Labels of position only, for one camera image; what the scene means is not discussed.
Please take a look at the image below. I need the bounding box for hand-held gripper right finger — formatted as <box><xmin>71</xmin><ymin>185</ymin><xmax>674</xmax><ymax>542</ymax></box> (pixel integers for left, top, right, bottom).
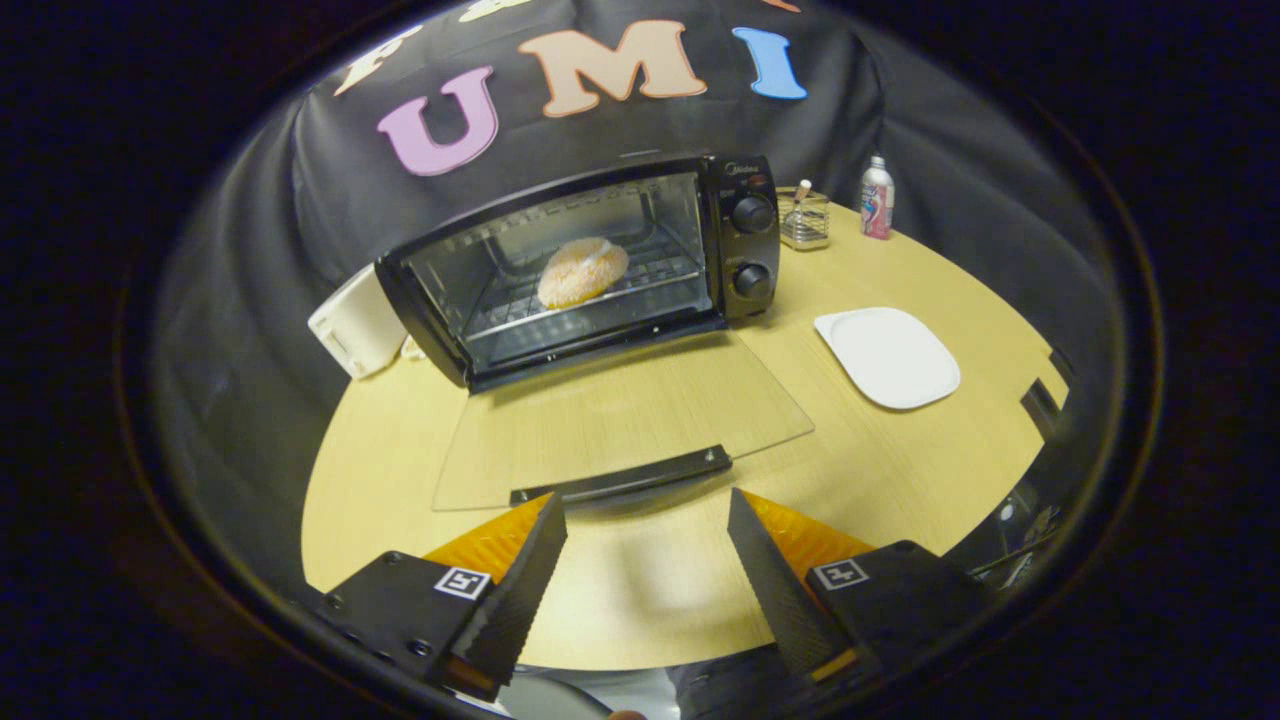
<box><xmin>726</xmin><ymin>487</ymin><xmax>1003</xmax><ymax>689</ymax></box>

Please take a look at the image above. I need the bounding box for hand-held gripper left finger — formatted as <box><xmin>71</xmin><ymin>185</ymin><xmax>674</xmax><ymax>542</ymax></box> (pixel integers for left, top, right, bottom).
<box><xmin>300</xmin><ymin>492</ymin><xmax>569</xmax><ymax>703</ymax></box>

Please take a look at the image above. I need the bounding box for sugared round doughnut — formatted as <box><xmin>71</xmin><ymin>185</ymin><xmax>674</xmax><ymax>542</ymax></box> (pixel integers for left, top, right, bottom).
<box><xmin>537</xmin><ymin>237</ymin><xmax>631</xmax><ymax>309</ymax></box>

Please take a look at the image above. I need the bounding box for black toaster oven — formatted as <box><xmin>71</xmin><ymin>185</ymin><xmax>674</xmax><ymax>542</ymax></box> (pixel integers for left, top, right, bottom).
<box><xmin>375</xmin><ymin>152</ymin><xmax>817</xmax><ymax>513</ymax></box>

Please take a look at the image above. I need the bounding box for metal oven rack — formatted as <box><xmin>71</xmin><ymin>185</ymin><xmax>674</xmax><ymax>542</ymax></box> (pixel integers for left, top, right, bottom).
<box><xmin>465</xmin><ymin>250</ymin><xmax>707</xmax><ymax>347</ymax></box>

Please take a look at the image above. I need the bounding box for white square plate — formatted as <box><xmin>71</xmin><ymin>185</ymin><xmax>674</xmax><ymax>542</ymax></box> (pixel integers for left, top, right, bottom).
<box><xmin>814</xmin><ymin>307</ymin><xmax>962</xmax><ymax>412</ymax></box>

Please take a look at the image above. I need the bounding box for white plastic box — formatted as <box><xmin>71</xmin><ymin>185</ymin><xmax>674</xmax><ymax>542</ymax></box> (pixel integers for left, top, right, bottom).
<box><xmin>308</xmin><ymin>263</ymin><xmax>409</xmax><ymax>381</ymax></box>

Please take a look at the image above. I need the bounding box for silver pink drink bottle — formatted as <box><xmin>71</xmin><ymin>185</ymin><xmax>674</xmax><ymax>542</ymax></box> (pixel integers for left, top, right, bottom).
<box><xmin>860</xmin><ymin>155</ymin><xmax>897</xmax><ymax>241</ymax></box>

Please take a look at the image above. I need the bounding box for metal wire holder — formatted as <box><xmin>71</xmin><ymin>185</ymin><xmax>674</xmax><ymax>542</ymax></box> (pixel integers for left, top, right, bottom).
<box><xmin>778</xmin><ymin>186</ymin><xmax>832</xmax><ymax>252</ymax></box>

